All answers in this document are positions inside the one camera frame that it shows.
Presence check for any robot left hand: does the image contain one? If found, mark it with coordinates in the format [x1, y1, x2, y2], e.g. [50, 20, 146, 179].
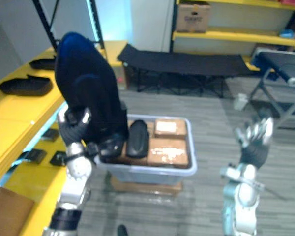
[57, 106, 126, 158]

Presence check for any robot dark foot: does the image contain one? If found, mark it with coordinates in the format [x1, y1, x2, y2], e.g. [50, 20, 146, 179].
[117, 224, 129, 236]

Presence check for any small black flat part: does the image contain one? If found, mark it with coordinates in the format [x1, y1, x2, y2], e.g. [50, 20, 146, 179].
[50, 151, 67, 166]
[41, 129, 59, 142]
[22, 148, 48, 164]

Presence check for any black folding cot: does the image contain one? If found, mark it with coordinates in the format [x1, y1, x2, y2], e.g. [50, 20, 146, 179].
[117, 44, 251, 98]

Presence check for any yellow wall shelf unit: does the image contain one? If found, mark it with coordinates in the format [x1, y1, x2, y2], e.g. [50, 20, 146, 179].
[169, 0, 295, 72]

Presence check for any brown cardboard box with label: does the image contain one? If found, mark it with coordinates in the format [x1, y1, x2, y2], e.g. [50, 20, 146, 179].
[147, 138, 189, 168]
[154, 118, 188, 138]

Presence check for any flat cardboard box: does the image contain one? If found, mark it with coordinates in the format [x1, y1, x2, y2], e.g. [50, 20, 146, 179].
[110, 176, 183, 197]

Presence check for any plain brown cardboard box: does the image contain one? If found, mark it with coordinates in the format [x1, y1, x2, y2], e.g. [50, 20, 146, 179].
[0, 186, 35, 236]

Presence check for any grey folding table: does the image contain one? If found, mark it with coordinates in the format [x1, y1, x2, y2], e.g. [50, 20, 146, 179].
[245, 47, 295, 128]

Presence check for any blue bag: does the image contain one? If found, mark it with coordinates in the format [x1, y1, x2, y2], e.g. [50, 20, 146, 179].
[280, 28, 295, 39]

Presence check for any yellow metal shelf rack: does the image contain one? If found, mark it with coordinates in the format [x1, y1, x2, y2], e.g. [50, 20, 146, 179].
[0, 0, 128, 236]

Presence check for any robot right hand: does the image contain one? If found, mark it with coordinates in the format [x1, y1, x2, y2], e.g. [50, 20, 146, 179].
[234, 117, 274, 169]

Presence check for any grey plastic bin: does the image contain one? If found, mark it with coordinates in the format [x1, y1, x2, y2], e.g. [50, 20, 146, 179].
[95, 114, 198, 185]

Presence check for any printed brown cardboard box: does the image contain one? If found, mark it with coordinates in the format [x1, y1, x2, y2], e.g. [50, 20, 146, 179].
[176, 1, 211, 34]

